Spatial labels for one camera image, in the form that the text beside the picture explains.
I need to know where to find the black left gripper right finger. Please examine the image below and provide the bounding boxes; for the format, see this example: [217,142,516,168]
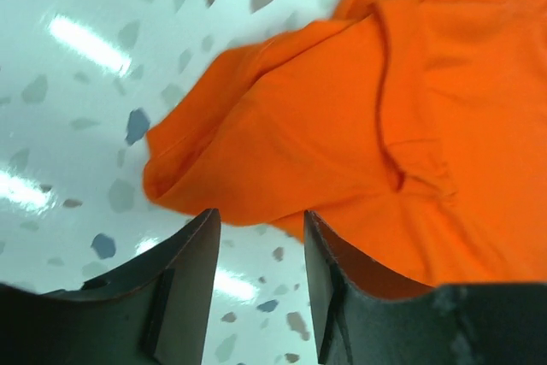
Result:
[304,212,546,364]

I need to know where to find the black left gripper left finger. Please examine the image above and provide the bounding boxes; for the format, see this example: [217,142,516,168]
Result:
[1,209,221,364]

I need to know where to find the orange t shirt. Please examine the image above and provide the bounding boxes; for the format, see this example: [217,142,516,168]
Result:
[143,0,546,286]

